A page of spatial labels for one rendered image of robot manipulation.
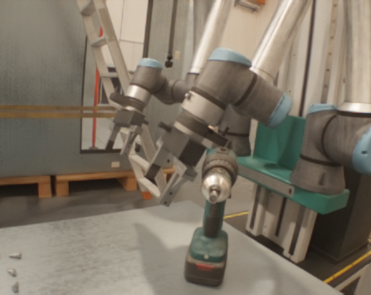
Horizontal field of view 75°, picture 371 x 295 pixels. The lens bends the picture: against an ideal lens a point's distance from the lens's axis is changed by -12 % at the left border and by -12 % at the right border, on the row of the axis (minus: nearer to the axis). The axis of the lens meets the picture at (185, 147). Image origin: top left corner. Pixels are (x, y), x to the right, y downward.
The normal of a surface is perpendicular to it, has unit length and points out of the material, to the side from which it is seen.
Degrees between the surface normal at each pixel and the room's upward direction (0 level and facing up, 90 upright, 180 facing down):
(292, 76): 90
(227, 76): 92
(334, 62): 90
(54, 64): 90
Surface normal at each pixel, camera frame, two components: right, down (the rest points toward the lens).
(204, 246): 0.06, -0.94
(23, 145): 0.52, 0.23
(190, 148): 0.34, 0.34
